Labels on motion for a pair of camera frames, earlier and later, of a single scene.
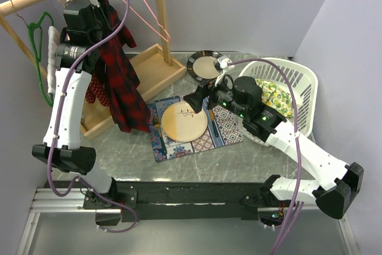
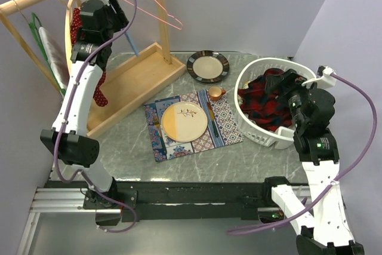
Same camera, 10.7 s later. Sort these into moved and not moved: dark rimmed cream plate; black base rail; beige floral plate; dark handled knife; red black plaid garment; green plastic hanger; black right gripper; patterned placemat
Moved: green plastic hanger; black right gripper; red black plaid garment
Not moved: dark rimmed cream plate; black base rail; beige floral plate; dark handled knife; patterned placemat
